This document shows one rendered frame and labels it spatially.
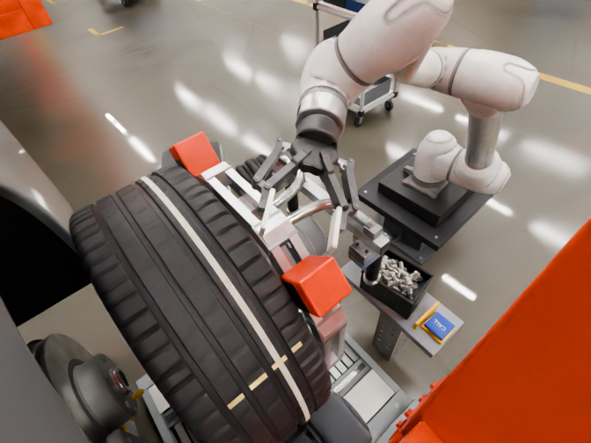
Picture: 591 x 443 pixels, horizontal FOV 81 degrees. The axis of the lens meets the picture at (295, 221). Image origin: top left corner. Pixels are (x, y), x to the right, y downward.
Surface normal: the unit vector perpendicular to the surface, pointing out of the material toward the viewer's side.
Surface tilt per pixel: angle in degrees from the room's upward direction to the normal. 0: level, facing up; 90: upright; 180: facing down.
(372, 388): 0
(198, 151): 55
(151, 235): 5
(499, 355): 90
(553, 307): 90
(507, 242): 0
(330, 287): 45
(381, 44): 88
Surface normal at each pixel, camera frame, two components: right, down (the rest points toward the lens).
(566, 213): -0.07, -0.64
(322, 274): 0.40, -0.05
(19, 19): 0.63, 0.56
